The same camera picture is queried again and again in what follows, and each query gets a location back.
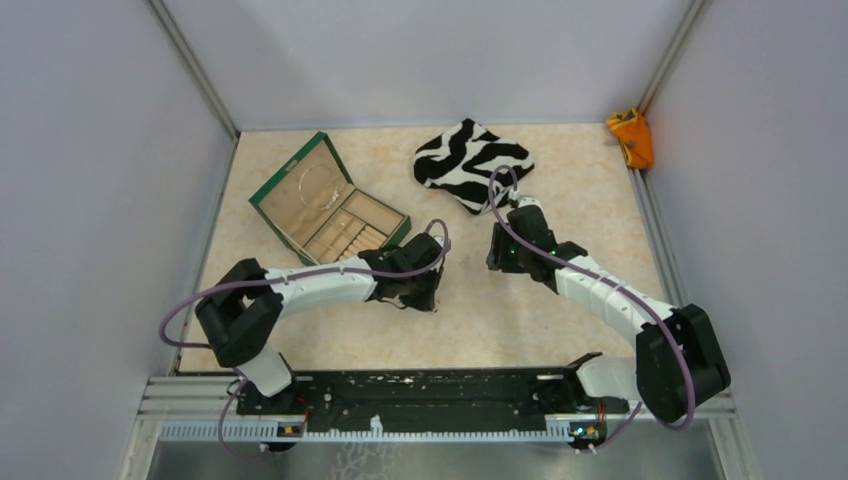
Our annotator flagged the green jewelry box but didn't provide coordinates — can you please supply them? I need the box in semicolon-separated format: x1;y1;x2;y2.
249;131;374;266

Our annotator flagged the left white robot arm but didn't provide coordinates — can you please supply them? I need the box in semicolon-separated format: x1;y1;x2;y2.
194;233;450;414

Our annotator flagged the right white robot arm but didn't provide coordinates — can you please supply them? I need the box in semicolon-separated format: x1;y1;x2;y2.
487;194;731;425

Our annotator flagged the zebra pattern cloth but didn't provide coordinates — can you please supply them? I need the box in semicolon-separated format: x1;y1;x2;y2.
412;118;535;215

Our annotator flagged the orange cloth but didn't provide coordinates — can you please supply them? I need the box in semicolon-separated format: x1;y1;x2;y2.
605;108;655;170

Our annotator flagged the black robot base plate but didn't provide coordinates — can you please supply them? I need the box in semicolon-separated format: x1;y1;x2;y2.
236;362;630;433

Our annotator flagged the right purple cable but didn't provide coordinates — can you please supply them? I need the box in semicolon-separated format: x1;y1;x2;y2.
487;165;697;453

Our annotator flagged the white cable duct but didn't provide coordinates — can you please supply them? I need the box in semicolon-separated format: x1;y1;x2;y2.
159;416;574;443

